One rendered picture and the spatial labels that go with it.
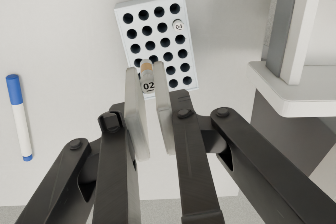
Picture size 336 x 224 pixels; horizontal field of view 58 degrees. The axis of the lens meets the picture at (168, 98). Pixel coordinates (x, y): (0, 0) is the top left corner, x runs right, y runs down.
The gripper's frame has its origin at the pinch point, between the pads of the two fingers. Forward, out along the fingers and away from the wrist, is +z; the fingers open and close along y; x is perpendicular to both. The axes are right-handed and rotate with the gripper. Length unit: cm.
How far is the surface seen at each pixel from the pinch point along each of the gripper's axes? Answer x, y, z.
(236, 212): -127, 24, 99
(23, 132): -11.7, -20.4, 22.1
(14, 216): -98, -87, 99
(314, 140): -40, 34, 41
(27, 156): -15.7, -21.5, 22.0
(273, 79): -6.2, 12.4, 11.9
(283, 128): -44, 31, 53
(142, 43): -1.8, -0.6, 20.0
